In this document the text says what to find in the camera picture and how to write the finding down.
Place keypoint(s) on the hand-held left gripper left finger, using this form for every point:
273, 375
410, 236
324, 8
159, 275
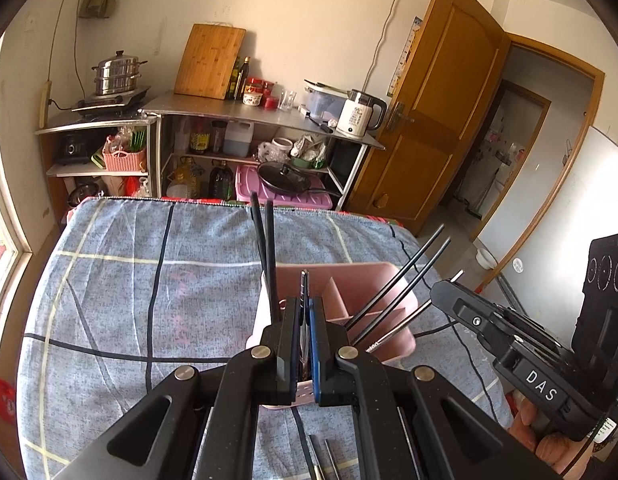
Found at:
289, 360

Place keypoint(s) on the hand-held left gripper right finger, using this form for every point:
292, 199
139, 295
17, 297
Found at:
319, 350

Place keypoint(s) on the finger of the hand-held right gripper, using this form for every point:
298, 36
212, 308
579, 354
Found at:
469, 312
539, 335

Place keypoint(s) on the pink utensil basket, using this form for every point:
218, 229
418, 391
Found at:
369, 280

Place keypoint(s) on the person's right hand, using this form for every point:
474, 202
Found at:
554, 452

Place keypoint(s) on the white bowl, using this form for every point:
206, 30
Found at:
485, 259

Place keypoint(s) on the white refrigerator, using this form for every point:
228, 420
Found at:
564, 200

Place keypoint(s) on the black lidded frying pan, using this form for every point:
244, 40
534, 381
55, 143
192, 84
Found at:
284, 177

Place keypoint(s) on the blue checked tablecloth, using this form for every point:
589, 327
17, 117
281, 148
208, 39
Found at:
114, 310

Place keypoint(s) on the dark cooking oil bottle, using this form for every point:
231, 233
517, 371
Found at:
220, 182

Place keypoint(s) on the white ceramic jar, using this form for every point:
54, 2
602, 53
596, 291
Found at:
281, 147

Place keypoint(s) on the brown wooden door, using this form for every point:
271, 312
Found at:
429, 110

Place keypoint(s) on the yellow cooking oil bottle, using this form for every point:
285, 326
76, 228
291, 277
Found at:
184, 177

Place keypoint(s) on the white plastic jug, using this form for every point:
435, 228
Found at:
238, 140

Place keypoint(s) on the white electric kettle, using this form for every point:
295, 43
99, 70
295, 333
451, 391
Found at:
356, 117

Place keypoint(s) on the dark sauce bottle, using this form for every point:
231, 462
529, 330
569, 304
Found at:
200, 137

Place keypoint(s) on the steel counter table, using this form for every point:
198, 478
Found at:
269, 115

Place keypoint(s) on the clear plastic container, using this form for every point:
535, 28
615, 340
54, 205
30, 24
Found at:
324, 100

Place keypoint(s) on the clear glass cup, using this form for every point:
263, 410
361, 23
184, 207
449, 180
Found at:
287, 101

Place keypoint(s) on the red plastic cup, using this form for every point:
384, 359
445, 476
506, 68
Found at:
270, 102

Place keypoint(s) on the small pink woven basket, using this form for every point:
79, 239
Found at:
124, 159

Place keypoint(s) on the red lidded jar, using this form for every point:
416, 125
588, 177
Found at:
252, 92

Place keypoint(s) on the green glass bottle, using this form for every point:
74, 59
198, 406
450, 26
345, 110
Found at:
236, 82

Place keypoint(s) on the red plastic bag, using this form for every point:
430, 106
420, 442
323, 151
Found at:
1, 400

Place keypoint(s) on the black kitchen appliance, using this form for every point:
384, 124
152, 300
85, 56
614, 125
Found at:
71, 147

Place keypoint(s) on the wooden cutting board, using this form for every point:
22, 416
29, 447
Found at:
209, 62

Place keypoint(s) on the small steel shelf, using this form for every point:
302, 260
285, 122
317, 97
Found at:
89, 125

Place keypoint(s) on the black induction cooker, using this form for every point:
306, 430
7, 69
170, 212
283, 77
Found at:
111, 102

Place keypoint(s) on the steel steamer pot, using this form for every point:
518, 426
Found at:
118, 75

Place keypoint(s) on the narrow wall calendar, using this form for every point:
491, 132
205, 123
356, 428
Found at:
404, 55

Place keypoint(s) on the brown wooden door frame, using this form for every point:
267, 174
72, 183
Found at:
564, 60

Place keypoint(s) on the wall power strip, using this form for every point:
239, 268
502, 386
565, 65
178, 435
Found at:
45, 105

